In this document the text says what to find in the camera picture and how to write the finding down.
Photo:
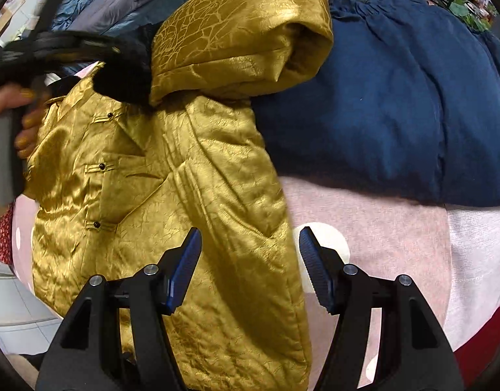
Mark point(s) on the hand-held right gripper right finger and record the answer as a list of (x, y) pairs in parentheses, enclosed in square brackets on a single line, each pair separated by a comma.
[(315, 271)]

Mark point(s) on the pink polka-dot blanket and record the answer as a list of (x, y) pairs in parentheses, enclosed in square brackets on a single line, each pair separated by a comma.
[(376, 252)]

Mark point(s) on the gold satin padded jacket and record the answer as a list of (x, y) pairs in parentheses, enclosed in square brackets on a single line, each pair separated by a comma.
[(213, 171)]

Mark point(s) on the grey-blue quilted garment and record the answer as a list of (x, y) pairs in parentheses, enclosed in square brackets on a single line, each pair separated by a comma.
[(123, 0)]

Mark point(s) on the blue crumpled cloth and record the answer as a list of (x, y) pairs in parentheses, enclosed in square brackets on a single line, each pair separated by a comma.
[(72, 12)]

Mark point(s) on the person's left hand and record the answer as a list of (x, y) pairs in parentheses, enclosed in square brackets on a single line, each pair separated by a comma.
[(30, 124)]

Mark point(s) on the navy blue garment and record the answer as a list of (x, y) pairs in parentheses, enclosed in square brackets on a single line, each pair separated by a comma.
[(376, 110)]

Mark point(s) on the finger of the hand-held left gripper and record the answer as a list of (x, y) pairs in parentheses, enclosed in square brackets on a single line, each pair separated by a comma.
[(123, 85)]

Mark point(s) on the thin upright pole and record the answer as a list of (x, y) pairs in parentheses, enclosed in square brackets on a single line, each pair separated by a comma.
[(56, 0)]

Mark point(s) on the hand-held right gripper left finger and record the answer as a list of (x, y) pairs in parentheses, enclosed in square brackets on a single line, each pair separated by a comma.
[(187, 271)]

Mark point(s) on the red cloth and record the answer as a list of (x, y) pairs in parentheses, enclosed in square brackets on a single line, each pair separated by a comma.
[(476, 358)]

